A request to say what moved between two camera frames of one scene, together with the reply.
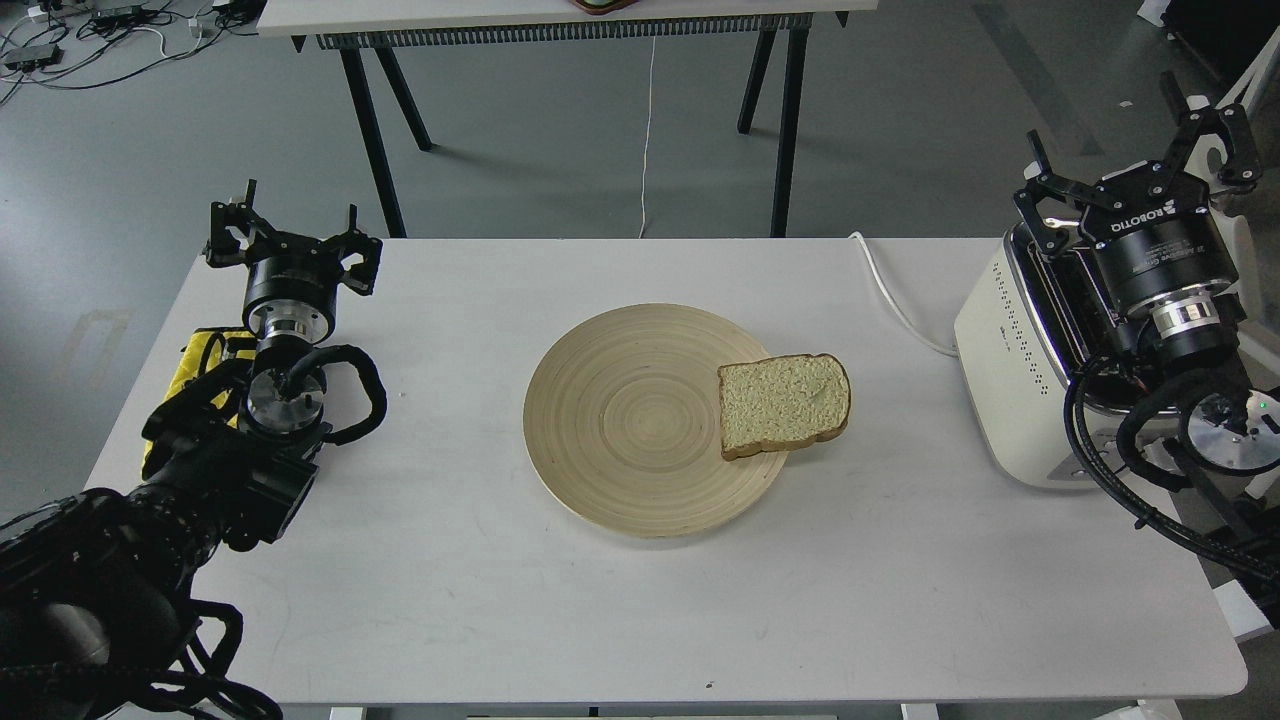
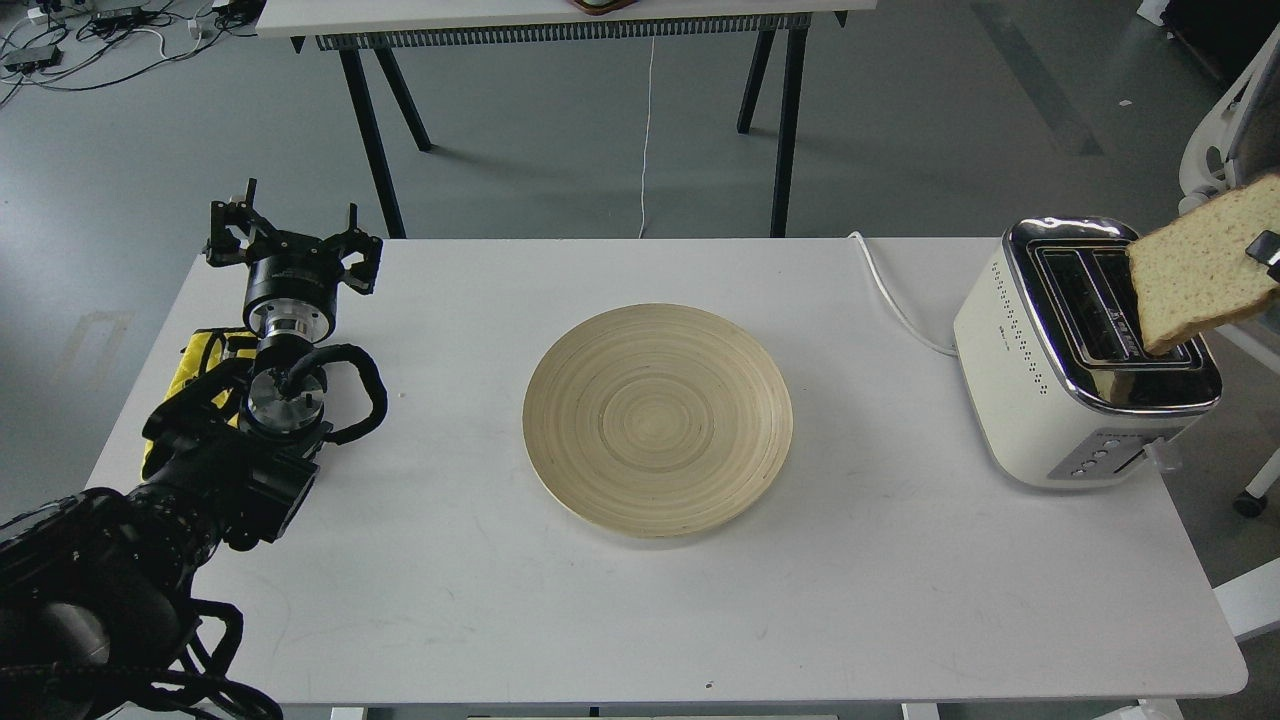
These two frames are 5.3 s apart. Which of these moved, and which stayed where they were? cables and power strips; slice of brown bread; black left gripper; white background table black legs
Moved: slice of brown bread
Stayed: white background table black legs; black left gripper; cables and power strips
